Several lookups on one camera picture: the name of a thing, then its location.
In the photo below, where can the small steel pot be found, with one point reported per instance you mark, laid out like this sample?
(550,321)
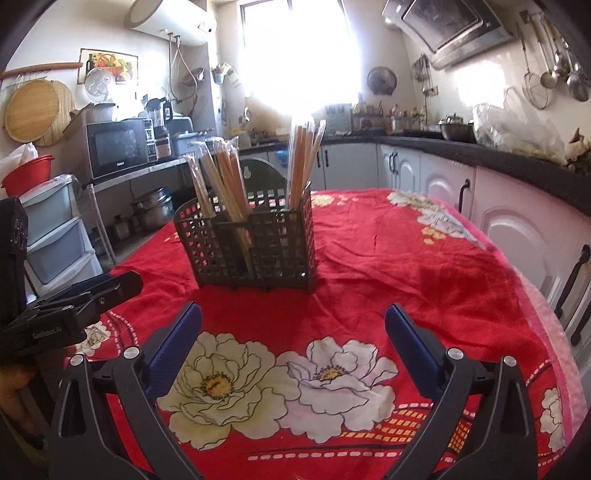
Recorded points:
(120,227)

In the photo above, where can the small black wall fan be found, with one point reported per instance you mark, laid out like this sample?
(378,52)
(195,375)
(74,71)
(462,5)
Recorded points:
(382,80)

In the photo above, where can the round bamboo board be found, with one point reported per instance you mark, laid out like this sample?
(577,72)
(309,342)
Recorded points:
(32,110)

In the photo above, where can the black kitchen countertop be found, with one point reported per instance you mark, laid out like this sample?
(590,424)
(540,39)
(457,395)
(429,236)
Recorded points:
(508,168)

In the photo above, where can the hanging metal ladles set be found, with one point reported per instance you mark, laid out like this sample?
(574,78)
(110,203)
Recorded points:
(538,92)

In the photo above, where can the white water heater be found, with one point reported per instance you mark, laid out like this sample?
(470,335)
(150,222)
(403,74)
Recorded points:
(171,21)

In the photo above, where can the steel slotted spoon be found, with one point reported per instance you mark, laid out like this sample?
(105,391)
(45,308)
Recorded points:
(578,90)

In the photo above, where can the fruit wall picture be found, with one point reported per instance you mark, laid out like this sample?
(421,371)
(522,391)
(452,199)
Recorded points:
(113,62)

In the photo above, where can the grey plastic utensil basket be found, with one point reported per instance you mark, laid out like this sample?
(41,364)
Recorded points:
(277,249)

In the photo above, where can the red plastic basin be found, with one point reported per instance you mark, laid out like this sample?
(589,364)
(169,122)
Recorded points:
(27,177)

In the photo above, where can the white plastic bag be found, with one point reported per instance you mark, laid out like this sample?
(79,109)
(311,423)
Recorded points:
(21,154)

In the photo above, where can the clear plastic bag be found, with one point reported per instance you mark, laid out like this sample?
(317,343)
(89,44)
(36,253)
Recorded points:
(517,134)

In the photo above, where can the black steel range hood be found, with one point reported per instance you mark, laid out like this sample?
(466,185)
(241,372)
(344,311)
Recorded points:
(452,27)

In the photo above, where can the pile of chopsticks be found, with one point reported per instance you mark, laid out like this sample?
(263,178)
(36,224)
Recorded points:
(226,175)

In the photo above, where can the metal shelf table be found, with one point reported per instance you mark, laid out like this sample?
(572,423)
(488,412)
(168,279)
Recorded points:
(138,170)

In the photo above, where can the round woven tray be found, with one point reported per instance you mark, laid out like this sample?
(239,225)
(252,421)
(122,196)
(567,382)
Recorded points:
(67,115)

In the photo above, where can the red floral blanket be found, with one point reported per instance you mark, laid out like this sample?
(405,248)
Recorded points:
(369,277)

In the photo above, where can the wooden rolling pin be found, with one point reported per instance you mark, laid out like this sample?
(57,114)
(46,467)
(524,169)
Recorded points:
(41,68)

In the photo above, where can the kitchen window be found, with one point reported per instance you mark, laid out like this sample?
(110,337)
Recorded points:
(300,50)

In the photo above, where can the teal cutlery rack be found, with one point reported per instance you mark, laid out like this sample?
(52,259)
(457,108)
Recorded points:
(339,120)

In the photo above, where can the steel ladle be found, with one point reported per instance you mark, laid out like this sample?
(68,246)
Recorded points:
(549,79)
(561,69)

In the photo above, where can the lidded steel pot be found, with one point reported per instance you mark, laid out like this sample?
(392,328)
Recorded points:
(457,131)

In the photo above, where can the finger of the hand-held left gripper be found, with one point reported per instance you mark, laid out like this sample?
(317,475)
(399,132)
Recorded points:
(111,295)

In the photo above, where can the grey plastic drawer unit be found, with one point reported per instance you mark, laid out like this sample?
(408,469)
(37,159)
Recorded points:
(51,244)

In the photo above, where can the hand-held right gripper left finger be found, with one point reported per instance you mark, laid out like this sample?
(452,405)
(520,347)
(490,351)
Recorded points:
(173,350)

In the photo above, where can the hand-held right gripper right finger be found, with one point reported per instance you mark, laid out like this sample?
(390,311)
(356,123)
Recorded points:
(411,346)

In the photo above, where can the stacked steel pots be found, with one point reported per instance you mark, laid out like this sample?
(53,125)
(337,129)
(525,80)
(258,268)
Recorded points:
(152,210)

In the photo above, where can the person's left hand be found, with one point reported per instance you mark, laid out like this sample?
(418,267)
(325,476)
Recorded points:
(16,387)

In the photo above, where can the dried brown roots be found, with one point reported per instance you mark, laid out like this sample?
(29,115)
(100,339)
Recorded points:
(579,152)

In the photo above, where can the black blender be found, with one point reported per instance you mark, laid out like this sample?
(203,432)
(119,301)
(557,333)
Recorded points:
(157,113)

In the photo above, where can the white round plastic cover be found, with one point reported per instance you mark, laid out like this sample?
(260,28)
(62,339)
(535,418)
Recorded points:
(99,85)

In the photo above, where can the steel stock pot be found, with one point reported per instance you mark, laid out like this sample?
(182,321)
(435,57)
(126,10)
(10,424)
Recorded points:
(400,124)

